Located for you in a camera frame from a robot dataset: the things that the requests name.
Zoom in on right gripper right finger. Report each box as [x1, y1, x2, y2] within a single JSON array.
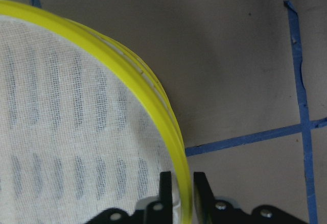
[[193, 172, 214, 223]]

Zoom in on white cloth steamer liner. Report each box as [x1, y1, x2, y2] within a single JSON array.
[[1, 16, 173, 223]]

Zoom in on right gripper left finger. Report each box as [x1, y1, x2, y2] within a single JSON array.
[[159, 171, 172, 204]]

